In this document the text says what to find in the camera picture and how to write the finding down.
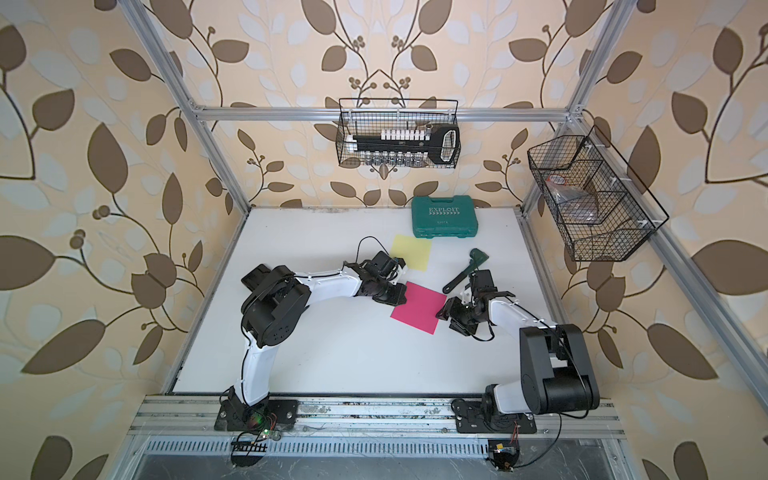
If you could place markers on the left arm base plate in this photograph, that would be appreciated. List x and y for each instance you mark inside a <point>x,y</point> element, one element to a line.
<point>235,416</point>

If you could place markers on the black socket holder tool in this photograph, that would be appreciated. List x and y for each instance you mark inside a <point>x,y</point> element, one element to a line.
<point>435,144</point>

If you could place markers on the black flat tray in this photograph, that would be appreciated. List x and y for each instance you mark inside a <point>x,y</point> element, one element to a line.
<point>255,277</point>

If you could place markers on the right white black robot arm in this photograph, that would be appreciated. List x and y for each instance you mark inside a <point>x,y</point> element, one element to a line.
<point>555,373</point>

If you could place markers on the green black pipe wrench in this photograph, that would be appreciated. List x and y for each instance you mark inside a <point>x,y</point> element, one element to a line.
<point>476,258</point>

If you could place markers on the pink square paper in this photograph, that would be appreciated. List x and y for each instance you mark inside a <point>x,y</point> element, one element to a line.
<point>420,309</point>

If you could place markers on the black wire basket back wall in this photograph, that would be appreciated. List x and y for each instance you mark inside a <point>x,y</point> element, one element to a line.
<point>372,114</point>

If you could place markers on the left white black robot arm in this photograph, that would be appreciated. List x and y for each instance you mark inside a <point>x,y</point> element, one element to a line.
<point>278,297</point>

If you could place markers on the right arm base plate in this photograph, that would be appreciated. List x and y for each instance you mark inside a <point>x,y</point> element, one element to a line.
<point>479,417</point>

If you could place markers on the black wire basket right wall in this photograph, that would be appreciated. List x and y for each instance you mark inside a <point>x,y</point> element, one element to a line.
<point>629,213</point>

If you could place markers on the yellow square paper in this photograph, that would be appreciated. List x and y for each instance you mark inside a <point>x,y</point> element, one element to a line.
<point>414,251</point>

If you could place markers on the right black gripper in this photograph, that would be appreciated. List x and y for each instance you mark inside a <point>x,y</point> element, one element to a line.
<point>451,309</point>

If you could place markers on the green tool case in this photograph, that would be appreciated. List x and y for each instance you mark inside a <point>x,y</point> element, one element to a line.
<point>444,217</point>

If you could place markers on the black wire basket wall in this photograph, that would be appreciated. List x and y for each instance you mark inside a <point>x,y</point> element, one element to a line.
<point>629,213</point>
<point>372,114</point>

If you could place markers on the aluminium front rail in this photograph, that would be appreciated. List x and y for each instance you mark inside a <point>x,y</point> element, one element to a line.
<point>348,417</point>

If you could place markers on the plastic bag in basket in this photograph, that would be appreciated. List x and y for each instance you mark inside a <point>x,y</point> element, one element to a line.
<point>575,205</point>

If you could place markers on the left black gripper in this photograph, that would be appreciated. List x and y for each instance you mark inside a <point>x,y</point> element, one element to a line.
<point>398,297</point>

